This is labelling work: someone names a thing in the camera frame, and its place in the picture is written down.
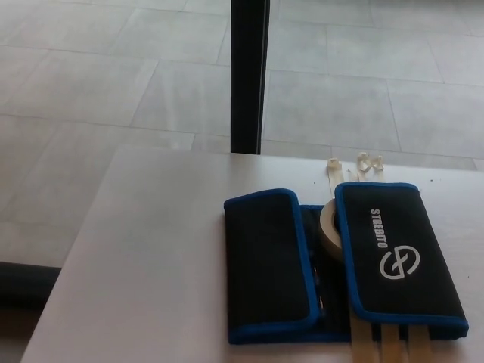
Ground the black toolkit case blue trim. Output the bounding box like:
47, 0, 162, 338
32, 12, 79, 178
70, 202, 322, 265
223, 181, 470, 346

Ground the beige masking tape roll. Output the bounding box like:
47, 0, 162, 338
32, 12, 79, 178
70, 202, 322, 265
319, 199, 343, 262

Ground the black vertical pillar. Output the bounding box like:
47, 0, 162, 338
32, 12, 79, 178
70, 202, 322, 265
230, 0, 272, 155

